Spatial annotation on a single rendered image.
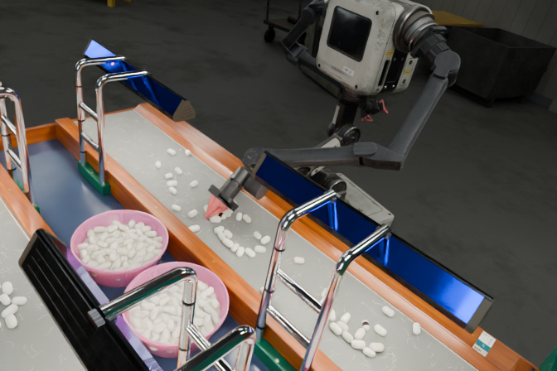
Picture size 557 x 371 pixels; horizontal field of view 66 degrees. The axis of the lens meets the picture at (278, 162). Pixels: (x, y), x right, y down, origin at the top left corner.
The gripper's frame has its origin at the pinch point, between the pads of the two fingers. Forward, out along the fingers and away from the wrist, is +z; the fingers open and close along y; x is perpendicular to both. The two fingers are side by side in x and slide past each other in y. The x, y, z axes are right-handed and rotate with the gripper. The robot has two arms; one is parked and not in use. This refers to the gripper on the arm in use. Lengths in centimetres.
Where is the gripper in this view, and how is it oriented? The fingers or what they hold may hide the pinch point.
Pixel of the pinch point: (207, 216)
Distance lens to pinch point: 142.2
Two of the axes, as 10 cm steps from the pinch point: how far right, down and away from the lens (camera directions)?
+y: 7.1, 4.6, -5.3
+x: 3.2, 4.7, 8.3
